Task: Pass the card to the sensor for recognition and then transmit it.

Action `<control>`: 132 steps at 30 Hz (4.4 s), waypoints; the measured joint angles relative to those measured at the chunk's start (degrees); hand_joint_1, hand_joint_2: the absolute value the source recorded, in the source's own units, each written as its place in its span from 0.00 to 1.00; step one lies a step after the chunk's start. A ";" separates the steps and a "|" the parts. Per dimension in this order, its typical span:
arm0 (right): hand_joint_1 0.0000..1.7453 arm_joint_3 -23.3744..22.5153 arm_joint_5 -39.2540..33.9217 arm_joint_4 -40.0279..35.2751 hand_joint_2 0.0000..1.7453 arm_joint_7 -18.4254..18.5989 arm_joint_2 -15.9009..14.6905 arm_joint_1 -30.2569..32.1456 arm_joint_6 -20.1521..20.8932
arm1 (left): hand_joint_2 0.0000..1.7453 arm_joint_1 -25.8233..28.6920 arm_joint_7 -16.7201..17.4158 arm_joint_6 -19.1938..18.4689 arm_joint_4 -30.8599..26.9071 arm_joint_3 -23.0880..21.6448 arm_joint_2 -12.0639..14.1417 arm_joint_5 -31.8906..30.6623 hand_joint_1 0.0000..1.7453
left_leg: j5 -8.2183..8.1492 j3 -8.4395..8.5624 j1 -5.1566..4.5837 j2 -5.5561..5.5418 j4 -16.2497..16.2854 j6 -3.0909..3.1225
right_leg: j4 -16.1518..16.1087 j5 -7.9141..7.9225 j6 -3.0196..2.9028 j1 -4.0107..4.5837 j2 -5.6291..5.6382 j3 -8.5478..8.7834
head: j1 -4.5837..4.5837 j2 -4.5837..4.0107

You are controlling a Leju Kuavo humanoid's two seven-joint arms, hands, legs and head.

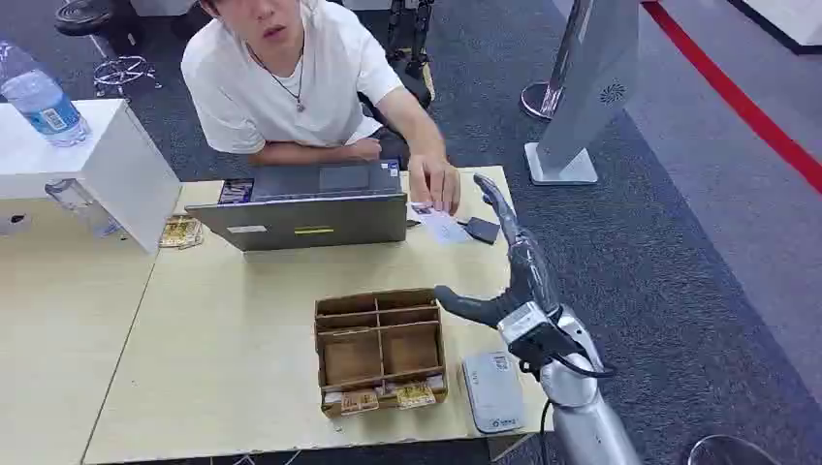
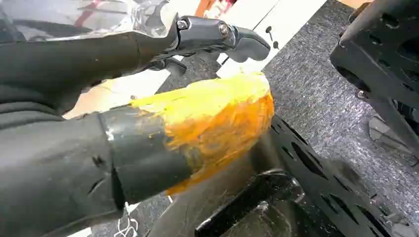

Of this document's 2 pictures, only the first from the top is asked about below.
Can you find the white platform black edge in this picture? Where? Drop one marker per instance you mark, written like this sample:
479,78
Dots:
787,22

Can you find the wooden divided card box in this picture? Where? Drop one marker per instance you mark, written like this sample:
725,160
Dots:
380,350

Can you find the grey laptop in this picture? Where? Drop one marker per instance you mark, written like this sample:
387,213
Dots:
308,215

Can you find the grey standing kiosk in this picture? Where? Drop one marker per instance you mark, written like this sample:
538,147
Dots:
587,83

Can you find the round grey stool seat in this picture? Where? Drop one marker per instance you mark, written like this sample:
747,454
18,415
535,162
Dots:
732,452

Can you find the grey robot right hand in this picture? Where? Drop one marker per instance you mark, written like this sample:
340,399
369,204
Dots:
528,273

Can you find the clear empty plastic bottle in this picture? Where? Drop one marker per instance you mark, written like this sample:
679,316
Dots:
83,207

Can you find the black robot legs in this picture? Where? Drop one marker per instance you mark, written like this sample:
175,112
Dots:
411,51

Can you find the stack of yellow cards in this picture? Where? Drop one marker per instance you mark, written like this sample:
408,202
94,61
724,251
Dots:
181,232

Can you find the black round disc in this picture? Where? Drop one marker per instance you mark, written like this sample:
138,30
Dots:
83,16

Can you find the person's left hand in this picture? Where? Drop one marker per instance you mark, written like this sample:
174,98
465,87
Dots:
433,179

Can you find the yellow card in box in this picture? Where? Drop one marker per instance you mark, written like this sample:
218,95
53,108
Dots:
416,395
358,402

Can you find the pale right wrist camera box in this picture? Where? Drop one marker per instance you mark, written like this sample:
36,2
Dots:
521,324

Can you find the white printed card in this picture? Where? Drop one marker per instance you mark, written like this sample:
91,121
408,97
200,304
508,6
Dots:
443,226

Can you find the chrome chair base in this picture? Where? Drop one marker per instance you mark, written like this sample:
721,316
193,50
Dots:
123,72

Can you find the red floor tape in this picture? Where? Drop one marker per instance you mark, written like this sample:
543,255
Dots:
738,102

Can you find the chrome stanchion post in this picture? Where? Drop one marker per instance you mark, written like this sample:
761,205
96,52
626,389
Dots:
542,99

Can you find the water bottle blue label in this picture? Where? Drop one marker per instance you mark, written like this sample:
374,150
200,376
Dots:
42,99

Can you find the person's right hand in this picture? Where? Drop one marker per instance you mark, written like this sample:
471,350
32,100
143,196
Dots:
365,149

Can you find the white cabinet box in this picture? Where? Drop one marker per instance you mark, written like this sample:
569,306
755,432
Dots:
96,160

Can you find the person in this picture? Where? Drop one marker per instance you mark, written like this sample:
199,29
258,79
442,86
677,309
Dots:
282,83

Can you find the black card sleeve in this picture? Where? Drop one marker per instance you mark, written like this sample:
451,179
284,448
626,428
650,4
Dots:
483,230

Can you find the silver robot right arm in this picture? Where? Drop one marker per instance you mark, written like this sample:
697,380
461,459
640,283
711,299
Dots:
587,417

